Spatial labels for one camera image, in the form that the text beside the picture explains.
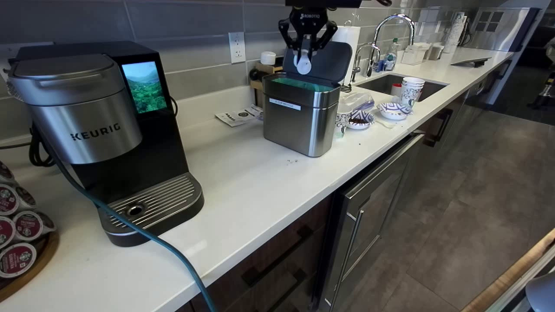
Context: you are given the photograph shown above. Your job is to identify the black silver Keurig coffee maker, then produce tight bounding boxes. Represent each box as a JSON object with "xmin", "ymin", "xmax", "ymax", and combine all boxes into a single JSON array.
[{"xmin": 8, "ymin": 41, "xmax": 202, "ymax": 246}]

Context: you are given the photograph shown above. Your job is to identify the silver steel bin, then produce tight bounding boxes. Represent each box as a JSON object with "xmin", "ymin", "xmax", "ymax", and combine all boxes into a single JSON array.
[{"xmin": 263, "ymin": 41, "xmax": 351, "ymax": 157}]

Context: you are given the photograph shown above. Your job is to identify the clear zip plastic bag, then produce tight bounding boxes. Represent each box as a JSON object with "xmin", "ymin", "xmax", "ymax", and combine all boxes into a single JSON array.
[{"xmin": 337, "ymin": 91, "xmax": 374, "ymax": 114}]

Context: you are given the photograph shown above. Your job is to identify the teal power cable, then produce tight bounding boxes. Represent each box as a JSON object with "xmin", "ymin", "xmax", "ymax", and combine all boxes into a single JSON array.
[{"xmin": 27, "ymin": 123, "xmax": 218, "ymax": 312}]

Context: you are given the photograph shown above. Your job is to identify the dark cabinet drawers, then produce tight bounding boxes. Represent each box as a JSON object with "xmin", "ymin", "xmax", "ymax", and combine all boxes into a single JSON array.
[{"xmin": 207, "ymin": 199, "xmax": 329, "ymax": 312}]

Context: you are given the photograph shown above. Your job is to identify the stainless dishwasher front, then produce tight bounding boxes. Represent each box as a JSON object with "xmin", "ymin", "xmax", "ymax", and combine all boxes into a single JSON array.
[{"xmin": 317, "ymin": 131, "xmax": 422, "ymax": 312}]

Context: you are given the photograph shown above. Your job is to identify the white coffee pod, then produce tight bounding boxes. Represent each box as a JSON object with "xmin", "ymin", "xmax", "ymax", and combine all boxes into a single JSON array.
[{"xmin": 292, "ymin": 50, "xmax": 311, "ymax": 74}]

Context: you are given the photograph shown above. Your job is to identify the coffee pod carousel rack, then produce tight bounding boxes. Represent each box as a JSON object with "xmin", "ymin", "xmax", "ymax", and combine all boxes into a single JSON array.
[{"xmin": 0, "ymin": 163, "xmax": 56, "ymax": 299}]

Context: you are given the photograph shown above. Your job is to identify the patterned paper cup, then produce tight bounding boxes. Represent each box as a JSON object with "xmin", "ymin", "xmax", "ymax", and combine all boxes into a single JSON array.
[{"xmin": 334, "ymin": 114, "xmax": 346, "ymax": 138}]

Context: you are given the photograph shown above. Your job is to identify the wooden condiment organizer box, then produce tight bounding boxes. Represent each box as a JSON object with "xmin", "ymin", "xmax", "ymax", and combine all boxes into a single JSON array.
[{"xmin": 247, "ymin": 50, "xmax": 282, "ymax": 107}]

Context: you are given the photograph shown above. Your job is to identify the blue patterned paper plate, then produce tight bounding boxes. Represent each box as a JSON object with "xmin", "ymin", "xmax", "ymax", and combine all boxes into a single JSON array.
[{"xmin": 377, "ymin": 102, "xmax": 407, "ymax": 121}]

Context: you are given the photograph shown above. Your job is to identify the sugar packets on counter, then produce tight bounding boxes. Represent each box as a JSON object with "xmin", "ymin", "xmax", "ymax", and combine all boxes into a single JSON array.
[{"xmin": 214, "ymin": 105, "xmax": 261, "ymax": 128}]

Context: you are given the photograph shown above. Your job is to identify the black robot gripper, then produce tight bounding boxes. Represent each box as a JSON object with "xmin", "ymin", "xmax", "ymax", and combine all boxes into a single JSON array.
[{"xmin": 277, "ymin": 0, "xmax": 362, "ymax": 57}]

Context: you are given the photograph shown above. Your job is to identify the white wall power outlet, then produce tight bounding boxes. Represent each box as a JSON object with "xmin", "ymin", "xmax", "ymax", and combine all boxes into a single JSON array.
[{"xmin": 228, "ymin": 31, "xmax": 245, "ymax": 62}]

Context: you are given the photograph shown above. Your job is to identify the chrome sink faucet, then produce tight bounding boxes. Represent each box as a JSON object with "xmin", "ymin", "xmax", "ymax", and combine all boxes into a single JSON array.
[{"xmin": 350, "ymin": 12, "xmax": 415, "ymax": 79}]

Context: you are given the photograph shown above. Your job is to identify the patterned plate with coffee grounds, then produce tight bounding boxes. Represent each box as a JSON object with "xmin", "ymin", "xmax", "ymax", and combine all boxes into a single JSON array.
[{"xmin": 346, "ymin": 112, "xmax": 372, "ymax": 131}]

